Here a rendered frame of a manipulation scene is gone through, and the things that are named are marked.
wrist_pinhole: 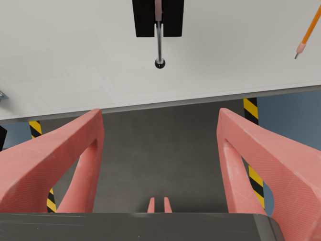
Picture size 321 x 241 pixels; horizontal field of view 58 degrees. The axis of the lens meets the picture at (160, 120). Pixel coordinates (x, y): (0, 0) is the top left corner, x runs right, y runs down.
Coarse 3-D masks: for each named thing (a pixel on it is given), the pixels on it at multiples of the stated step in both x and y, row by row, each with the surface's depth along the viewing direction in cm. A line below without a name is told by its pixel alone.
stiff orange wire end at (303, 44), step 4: (320, 8) 22; (316, 12) 23; (320, 12) 22; (316, 16) 23; (320, 16) 23; (312, 20) 24; (316, 20) 23; (312, 24) 24; (308, 28) 24; (312, 28) 24; (308, 32) 24; (304, 36) 25; (308, 36) 25; (304, 40) 25; (300, 44) 26; (304, 44) 25; (300, 48) 26; (300, 52) 26; (296, 56) 27
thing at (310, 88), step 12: (216, 96) 52; (228, 96) 51; (240, 96) 51; (252, 96) 51; (264, 96) 51; (108, 108) 55; (120, 108) 54; (132, 108) 54; (144, 108) 54; (0, 120) 58; (12, 120) 58; (24, 120) 58; (36, 120) 58
